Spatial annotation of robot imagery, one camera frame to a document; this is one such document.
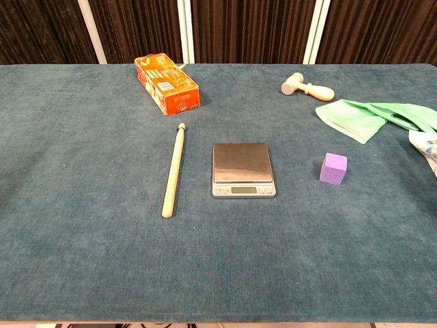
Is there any small purple block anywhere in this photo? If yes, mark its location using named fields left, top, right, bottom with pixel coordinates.
left=319, top=152, right=348, bottom=186

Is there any wooden drumstick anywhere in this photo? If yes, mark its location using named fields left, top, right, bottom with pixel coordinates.
left=160, top=122, right=186, bottom=219

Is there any green rubber glove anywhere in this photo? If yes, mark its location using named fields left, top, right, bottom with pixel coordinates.
left=314, top=98, right=437, bottom=145

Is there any dark brown pleated curtain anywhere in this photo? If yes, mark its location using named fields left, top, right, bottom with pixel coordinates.
left=317, top=0, right=437, bottom=65
left=190, top=0, right=317, bottom=65
left=87, top=0, right=185, bottom=65
left=0, top=0, right=100, bottom=66

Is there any white partition post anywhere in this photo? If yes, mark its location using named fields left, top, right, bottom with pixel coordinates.
left=177, top=0, right=195, bottom=64
left=77, top=0, right=108, bottom=65
left=302, top=0, right=332, bottom=65

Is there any silver digital kitchen scale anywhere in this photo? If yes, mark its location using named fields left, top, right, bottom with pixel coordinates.
left=211, top=142, right=278, bottom=199

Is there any small wooden mallet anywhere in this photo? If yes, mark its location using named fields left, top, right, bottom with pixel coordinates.
left=281, top=72, right=336, bottom=103

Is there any white printed snack packet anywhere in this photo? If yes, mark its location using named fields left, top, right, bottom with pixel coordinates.
left=408, top=129, right=437, bottom=178

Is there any orange cardboard box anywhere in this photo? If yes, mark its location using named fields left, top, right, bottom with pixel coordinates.
left=134, top=53, right=201, bottom=116

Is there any teal table cloth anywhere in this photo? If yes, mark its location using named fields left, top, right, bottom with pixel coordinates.
left=0, top=63, right=437, bottom=324

